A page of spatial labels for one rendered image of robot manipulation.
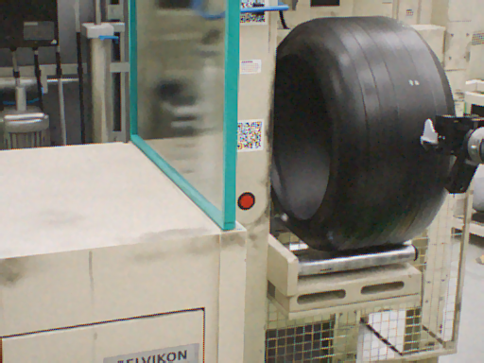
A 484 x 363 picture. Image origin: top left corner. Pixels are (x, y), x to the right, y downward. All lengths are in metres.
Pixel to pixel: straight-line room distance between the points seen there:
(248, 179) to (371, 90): 0.35
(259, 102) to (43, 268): 0.92
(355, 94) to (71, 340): 0.95
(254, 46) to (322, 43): 0.17
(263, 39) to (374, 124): 0.31
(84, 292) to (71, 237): 0.08
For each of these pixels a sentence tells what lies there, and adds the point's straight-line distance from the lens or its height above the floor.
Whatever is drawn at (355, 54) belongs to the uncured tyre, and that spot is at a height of 1.41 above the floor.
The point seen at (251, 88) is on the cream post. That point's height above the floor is 1.33.
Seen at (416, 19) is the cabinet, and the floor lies 0.89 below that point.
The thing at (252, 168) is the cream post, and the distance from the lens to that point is 2.15.
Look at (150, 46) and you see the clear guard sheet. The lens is 1.72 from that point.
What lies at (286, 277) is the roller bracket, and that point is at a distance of 2.16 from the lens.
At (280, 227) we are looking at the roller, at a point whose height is 0.90.
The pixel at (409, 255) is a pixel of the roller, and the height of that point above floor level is 0.90.
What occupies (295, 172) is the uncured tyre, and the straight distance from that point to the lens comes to 2.55.
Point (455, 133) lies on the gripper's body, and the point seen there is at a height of 1.29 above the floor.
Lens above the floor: 1.76
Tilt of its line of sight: 17 degrees down
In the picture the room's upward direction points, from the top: 1 degrees clockwise
